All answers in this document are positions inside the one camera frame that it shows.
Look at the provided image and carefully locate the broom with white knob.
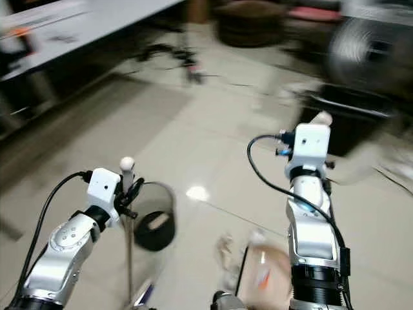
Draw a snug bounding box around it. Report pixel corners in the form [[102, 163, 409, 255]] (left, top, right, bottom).
[[117, 156, 157, 310]]

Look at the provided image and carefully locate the black round bin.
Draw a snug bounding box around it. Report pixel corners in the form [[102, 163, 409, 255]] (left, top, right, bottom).
[[132, 181, 177, 253]]

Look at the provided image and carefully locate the grey robot leg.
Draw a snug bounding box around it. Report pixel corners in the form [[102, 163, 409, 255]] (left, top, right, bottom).
[[210, 291, 241, 310]]

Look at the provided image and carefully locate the white long table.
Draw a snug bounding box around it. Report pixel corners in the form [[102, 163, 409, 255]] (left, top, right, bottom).
[[0, 0, 186, 83]]

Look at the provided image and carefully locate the dark brown round stool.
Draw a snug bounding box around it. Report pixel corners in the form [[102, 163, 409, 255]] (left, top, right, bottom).
[[212, 0, 289, 48]]

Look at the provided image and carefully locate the pink flat cushion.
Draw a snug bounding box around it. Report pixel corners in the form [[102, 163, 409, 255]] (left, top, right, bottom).
[[287, 6, 344, 22]]

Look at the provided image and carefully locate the round standing fan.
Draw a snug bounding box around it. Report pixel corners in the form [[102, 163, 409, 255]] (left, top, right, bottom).
[[296, 15, 413, 157]]

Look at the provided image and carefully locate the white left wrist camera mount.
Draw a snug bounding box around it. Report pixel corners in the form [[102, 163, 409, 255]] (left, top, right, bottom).
[[86, 167, 123, 228]]

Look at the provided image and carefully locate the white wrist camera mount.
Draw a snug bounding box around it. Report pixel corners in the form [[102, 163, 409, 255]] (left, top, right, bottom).
[[283, 122, 332, 181], [86, 167, 123, 228]]

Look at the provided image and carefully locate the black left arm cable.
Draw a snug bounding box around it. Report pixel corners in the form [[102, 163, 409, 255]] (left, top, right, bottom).
[[23, 170, 95, 299]]

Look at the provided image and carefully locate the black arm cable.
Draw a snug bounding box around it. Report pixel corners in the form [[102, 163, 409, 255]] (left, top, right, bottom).
[[23, 170, 95, 299], [246, 132, 353, 260]]

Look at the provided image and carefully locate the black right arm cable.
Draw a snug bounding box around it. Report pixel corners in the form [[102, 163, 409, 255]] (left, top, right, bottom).
[[246, 132, 353, 260]]

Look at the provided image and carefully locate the black tangled floor cable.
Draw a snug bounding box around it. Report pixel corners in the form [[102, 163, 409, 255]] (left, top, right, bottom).
[[134, 43, 208, 86]]

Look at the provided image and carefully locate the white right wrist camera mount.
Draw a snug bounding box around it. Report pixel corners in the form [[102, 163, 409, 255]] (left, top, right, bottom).
[[283, 122, 332, 181]]

